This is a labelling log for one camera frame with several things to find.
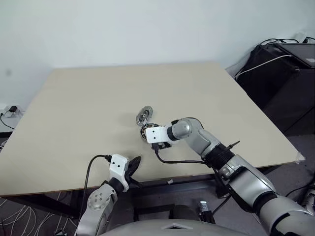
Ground white power strip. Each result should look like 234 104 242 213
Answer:
1 104 24 118

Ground black cable on case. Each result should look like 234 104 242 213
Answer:
254 37 315 47

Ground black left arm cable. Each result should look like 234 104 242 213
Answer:
78 154 113 222

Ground black floor cable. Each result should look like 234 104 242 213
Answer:
284 182 315 198

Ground white cable on case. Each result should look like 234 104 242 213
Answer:
235 54 293 77

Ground black adapter cable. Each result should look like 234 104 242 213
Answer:
0 112 13 131

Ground small metal bracket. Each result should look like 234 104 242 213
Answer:
198 200 213 222

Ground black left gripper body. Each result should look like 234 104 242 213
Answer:
125 173 143 189

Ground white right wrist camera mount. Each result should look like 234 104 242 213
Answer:
145 126 171 144

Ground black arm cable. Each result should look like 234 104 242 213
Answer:
152 143 231 215
78 154 113 222

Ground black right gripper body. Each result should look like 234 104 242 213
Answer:
150 141 172 151

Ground grey robot torso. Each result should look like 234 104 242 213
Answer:
98 219 237 236

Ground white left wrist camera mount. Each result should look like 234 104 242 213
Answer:
108 153 130 193

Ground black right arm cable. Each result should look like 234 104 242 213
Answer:
152 143 231 215

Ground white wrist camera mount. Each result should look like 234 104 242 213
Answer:
145 126 171 144
108 153 130 193

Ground black equipment case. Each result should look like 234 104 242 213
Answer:
225 41 315 135

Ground silver finned rotor disc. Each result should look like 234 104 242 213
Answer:
134 105 155 127

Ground clear tape piece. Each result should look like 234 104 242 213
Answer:
293 151 306 165

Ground silver device on floor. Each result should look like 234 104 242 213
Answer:
301 185 315 207

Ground white floor cables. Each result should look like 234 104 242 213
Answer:
0 196 77 236

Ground white object behind case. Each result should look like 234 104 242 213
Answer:
295 31 310 44

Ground copper wound stator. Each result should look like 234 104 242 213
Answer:
139 124 155 141

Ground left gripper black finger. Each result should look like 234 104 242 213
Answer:
129 156 143 177
127 157 139 173

